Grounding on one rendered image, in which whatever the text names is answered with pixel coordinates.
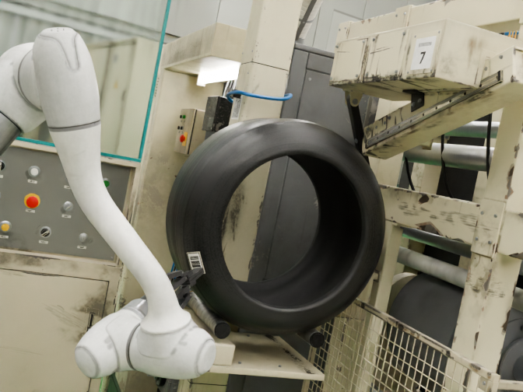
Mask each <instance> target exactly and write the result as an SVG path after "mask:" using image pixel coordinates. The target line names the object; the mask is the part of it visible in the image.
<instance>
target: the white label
mask: <svg viewBox="0 0 523 392"><path fill-rule="evenodd" d="M187 255H188V261H189V264H190V267H191V270H192V269H193V268H203V269H204V266H203V263H202V258H201V254H200V252H190V253H187ZM204 271H205V269H204Z"/></svg>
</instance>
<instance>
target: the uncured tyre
mask: <svg viewBox="0 0 523 392"><path fill-rule="evenodd" d="M283 156H288V157H290V158H291V159H293V160H294V161H295V162H296V163H298V164H299V165H300V166H301V167H302V168H303V169H304V171H305V172H306V174H307V175H308V176H309V178H310V179H311V182H312V184H313V185H314V189H315V192H316V195H317V198H318V226H317V229H316V233H315V235H314V239H313V240H312V243H311V245H310V246H309V248H308V250H307V252H306V253H305V255H304V256H302V258H301V259H300V260H299V261H298V262H297V263H296V264H295V265H294V266H293V267H292V268H291V269H289V270H288V271H286V272H284V273H283V274H281V275H279V276H276V277H274V278H270V279H268V280H264V281H260V282H244V281H240V280H236V279H233V277H232V276H231V274H230V272H229V270H228V268H227V266H226V262H225V260H224V256H223V249H222V240H221V234H222V225H223V217H224V215H225V211H226V207H227V206H228V204H229V201H230V199H231V197H232V195H233V193H234V192H235V190H236V189H237V188H238V186H239V185H240V183H241V182H242V181H243V180H244V179H245V178H246V177H247V176H248V175H249V174H250V173H251V172H253V171H254V170H255V169H257V168H258V167H260V166H261V165H263V164H265V163H267V162H268V161H271V160H273V159H277V158H279V157H283ZM166 232H167V243H168V247H169V250H170V255H171V257H172V259H173V262H174V265H175V267H176V269H177V270H178V271H180V270H183V271H184V272H186V271H190V270H191V267H190V264H189V261H188V255H187V253H190V252H200V254H201V258H202V263H203V266H204V269H205V274H203V275H201V276H200V277H199V278H198V279H196V280H195V281H196V284H195V285H193V286H192V287H191V290H192V291H193V292H194V293H195V294H196V295H197V296H198V297H199V298H200V299H201V300H202V302H203V303H204V304H205V305H206V306H207V307H208V308H209V309H211V310H212V311H213V312H214V313H215V314H217V315H218V316H219V317H221V318H222V319H224V320H225V321H227V322H228V323H230V324H232V325H234V326H236V327H239V328H242V329H244V330H246V331H251V332H255V333H259V334H275V335H283V334H296V333H300V332H304V331H308V330H310V329H313V328H316V327H318V326H321V325H322V324H325V323H327V322H328V321H330V320H331V319H333V318H334V317H336V316H338V315H339V314H340V313H341V312H342V311H344V310H345V309H346V308H347V307H348V306H349V305H350V304H351V303H352V302H353V301H354V300H355V299H356V298H357V297H358V296H359V294H360V293H361V292H362V291H363V289H364V288H365V287H366V285H367V283H368V282H369V281H370V278H371V276H372V274H373V273H374V270H375V268H376V266H377V263H378V261H379V258H380V256H381V250H382V247H383V242H384V232H385V211H384V201H383V197H382V193H381V189H380V187H379V184H378V182H377V178H376V177H375V175H374V172H373V170H372V169H371V168H370V165H369V164H368V162H367V161H366V160H365V159H364V157H363V156H362V155H361V154H360V152H359V151H358V150H357V149H356V148H355V147H354V146H353V145H351V144H350V143H349V142H348V141H347V140H346V139H344V138H343V137H342V136H341V135H339V134H337V133H336V132H334V131H333V130H331V129H329V128H326V127H325V126H322V125H320V124H316V123H314V122H311V121H305V120H299V119H288V118H255V119H250V120H246V121H240V122H237V123H235V124H232V125H229V126H227V127H225V128H223V129H221V130H219V131H218V132H216V133H215V134H213V135H211V136H210V137H208V138H207V139H206V140H205V141H204V142H203V143H202V144H200V145H199V146H198V147H197V148H196V149H195V150H194V152H193V153H192V154H191V155H190V156H189V157H188V158H187V160H186V161H185V163H184V164H183V166H182V167H181V169H180V171H179V173H178V175H177V177H176V179H175V181H174V184H173V186H172V188H171V191H170V196H169V199H168V203H167V213H166Z"/></svg>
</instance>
